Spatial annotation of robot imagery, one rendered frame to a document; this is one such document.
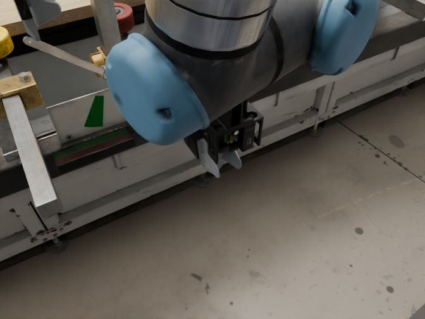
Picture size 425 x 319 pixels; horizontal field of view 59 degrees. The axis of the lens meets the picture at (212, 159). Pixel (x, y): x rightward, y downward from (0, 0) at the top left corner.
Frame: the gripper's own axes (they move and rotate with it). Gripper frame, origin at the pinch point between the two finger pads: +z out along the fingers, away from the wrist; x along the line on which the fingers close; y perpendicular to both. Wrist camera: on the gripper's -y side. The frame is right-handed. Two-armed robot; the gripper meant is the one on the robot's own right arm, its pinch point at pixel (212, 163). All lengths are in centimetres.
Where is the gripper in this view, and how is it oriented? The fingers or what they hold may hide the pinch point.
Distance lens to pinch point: 60.9
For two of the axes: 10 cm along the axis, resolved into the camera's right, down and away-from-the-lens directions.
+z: 0.0, 6.8, 7.3
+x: 8.7, -3.7, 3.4
